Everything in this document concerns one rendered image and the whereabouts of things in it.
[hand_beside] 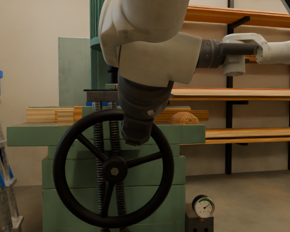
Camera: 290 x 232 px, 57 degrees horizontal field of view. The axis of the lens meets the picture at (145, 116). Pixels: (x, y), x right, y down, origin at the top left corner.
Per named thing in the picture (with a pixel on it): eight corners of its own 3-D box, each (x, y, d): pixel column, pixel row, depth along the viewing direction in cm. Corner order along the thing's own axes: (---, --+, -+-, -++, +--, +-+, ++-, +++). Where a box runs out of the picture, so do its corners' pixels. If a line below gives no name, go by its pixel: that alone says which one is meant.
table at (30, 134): (-10, 152, 69) (-11, 129, 69) (29, 137, 99) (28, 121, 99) (217, 148, 75) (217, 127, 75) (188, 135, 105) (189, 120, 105)
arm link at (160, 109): (158, 152, 51) (169, 124, 40) (109, 140, 51) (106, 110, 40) (169, 96, 57) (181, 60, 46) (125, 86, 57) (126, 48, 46)
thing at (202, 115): (55, 122, 95) (54, 111, 94) (56, 121, 97) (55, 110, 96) (208, 121, 100) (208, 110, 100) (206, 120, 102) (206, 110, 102)
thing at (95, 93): (85, 106, 72) (85, 85, 72) (89, 105, 83) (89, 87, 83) (134, 106, 73) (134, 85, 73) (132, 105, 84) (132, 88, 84)
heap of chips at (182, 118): (174, 124, 84) (175, 113, 84) (166, 121, 98) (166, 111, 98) (202, 124, 85) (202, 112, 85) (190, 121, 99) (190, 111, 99)
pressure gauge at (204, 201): (194, 225, 79) (194, 197, 78) (190, 219, 82) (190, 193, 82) (214, 224, 79) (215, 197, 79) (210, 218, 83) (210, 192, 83)
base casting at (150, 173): (40, 189, 80) (39, 159, 80) (72, 153, 137) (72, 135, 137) (187, 184, 85) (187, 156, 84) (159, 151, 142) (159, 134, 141)
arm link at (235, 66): (203, 44, 88) (236, 45, 89) (204, 76, 87) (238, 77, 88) (216, 31, 77) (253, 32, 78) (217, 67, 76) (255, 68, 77)
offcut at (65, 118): (57, 125, 80) (57, 110, 80) (58, 124, 84) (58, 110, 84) (73, 125, 81) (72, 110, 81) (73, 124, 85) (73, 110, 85)
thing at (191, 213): (188, 243, 82) (188, 217, 81) (179, 225, 94) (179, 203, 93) (215, 242, 82) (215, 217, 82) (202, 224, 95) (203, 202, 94)
